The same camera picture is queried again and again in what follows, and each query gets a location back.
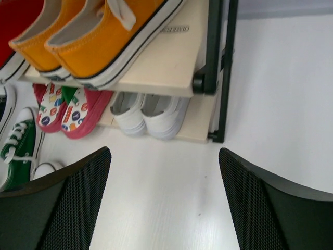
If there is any left yellow sneaker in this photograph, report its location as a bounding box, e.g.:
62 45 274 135
9 0 85 81

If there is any right red sneaker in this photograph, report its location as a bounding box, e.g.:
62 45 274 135
1 0 44 85

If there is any yellow sneaker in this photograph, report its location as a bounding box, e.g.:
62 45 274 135
9 0 85 81
45 0 185 90

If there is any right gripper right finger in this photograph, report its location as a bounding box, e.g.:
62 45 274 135
219 148 332 249

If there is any pink flip-flop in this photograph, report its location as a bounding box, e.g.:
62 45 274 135
61 88 113 139
33 83 67 133

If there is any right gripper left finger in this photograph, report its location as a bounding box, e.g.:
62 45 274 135
1 146 111 249

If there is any white sneaker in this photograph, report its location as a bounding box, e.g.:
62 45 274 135
141 94 190 140
110 92 146 136

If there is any beige black shoe shelf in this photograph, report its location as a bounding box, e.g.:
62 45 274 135
18 0 239 144

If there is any right yellow sneaker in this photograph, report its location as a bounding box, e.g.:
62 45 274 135
45 0 185 90

